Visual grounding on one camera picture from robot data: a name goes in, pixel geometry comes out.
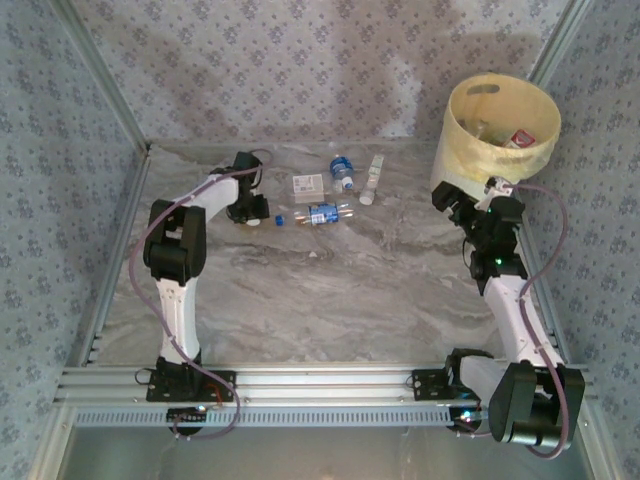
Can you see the clear box white label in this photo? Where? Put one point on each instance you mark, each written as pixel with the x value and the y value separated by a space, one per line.
pixel 307 185

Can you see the blue yellow label bottle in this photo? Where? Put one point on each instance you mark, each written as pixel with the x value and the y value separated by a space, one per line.
pixel 320 214

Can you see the clear tube bottle green label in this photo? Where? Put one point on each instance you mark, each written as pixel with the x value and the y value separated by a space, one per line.
pixel 374 172

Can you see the red juice carton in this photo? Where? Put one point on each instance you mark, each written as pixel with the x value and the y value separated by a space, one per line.
pixel 520 139

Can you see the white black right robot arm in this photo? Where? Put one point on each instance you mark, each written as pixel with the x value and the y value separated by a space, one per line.
pixel 515 320

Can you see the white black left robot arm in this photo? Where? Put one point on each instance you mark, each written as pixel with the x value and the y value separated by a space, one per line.
pixel 177 310

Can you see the white bin with yellow liner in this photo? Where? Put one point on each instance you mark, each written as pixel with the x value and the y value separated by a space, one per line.
pixel 465 160

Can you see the crushed blue label bottle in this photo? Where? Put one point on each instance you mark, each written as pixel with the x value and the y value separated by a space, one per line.
pixel 341 167

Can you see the black controller board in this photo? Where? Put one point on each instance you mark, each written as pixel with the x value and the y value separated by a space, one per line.
pixel 467 416
pixel 187 414

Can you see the grey metal sheet panel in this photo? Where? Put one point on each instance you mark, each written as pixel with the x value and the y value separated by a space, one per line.
pixel 320 455

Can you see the aluminium frame post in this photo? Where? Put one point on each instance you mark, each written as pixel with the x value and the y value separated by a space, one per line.
pixel 565 30
pixel 107 75

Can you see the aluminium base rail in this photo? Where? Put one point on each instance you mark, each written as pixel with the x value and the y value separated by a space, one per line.
pixel 320 385

